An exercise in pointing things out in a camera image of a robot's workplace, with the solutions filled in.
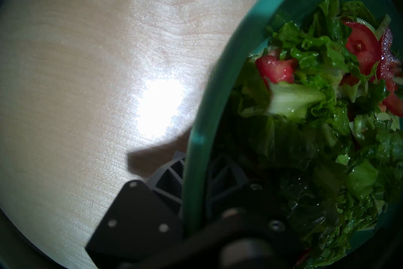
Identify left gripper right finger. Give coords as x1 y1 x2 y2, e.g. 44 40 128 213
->
206 156 299 240

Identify green salad bowl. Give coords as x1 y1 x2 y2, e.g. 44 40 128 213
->
183 0 403 269

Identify chopped lettuce tomato cucumber salad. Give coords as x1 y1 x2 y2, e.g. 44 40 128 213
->
217 0 403 269

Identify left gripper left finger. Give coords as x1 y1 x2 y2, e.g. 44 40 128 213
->
86 151 187 261

